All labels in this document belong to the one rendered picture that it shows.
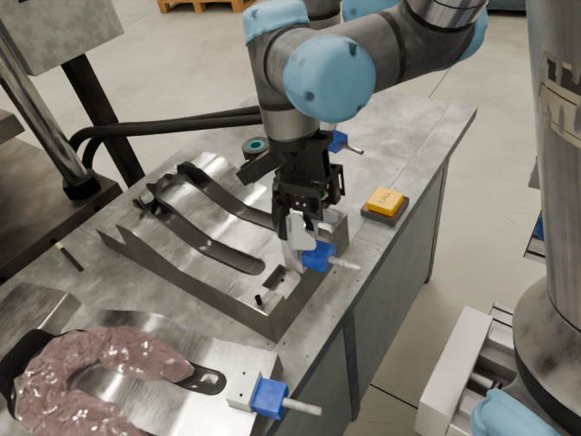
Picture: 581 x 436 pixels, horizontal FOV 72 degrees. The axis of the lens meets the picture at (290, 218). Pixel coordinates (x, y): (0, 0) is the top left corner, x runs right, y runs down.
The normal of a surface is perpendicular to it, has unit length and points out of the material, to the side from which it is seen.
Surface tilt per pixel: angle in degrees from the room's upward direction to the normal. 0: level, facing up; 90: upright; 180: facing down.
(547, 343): 56
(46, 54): 90
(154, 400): 28
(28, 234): 0
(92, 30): 90
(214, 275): 3
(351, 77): 82
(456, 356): 0
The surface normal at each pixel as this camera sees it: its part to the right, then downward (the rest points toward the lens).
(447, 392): -0.14, -0.72
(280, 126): -0.30, 0.60
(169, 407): 0.22, -0.62
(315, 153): -0.54, 0.56
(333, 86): 0.37, 0.49
